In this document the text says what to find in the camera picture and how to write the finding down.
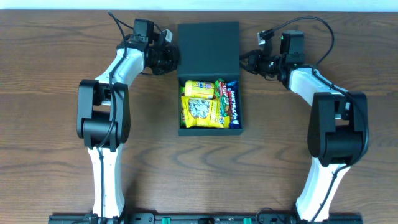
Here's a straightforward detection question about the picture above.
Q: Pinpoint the blue Dairy Milk bar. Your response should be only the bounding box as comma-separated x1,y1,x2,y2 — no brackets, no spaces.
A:
226,80,241,129

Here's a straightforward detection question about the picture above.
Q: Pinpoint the blue Oreo cookie pack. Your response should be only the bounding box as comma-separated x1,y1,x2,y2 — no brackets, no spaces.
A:
180,86,186,127

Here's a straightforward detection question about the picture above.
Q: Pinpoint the green KitKat Milo bar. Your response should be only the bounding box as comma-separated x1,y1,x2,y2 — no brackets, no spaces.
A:
215,78,232,117

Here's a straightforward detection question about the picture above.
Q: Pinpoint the yellow plastic jar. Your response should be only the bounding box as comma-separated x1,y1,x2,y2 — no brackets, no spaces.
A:
185,80,215,100

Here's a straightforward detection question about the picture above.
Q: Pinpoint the dark green gift box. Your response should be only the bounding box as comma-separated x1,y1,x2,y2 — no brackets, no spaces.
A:
177,21,244,136

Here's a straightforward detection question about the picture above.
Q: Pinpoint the yellow Hacks candy bag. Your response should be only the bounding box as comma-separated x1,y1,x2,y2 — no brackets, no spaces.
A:
181,96,230,129

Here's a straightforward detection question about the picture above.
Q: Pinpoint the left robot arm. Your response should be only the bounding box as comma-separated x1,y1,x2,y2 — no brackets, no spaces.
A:
76,43,180,223

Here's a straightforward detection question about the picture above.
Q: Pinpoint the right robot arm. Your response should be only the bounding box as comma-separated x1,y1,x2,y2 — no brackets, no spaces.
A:
239,50,369,223

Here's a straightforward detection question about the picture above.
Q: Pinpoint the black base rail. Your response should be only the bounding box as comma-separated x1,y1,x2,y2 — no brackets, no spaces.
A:
48,212,364,224

